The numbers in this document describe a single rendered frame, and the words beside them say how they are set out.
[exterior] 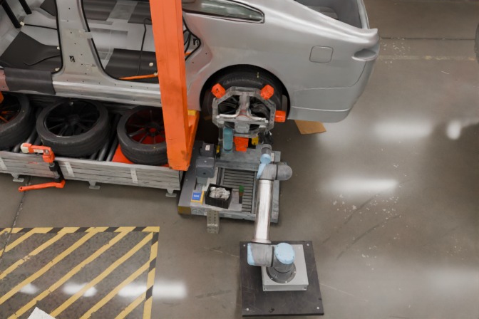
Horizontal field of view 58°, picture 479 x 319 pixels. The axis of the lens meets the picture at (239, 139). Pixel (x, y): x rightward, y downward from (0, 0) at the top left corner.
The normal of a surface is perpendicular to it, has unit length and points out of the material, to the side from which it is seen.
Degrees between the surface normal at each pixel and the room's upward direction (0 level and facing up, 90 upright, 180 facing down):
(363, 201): 0
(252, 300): 0
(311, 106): 90
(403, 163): 0
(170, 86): 90
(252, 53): 90
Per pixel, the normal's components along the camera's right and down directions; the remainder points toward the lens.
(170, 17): -0.09, 0.72
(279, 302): 0.04, -0.69
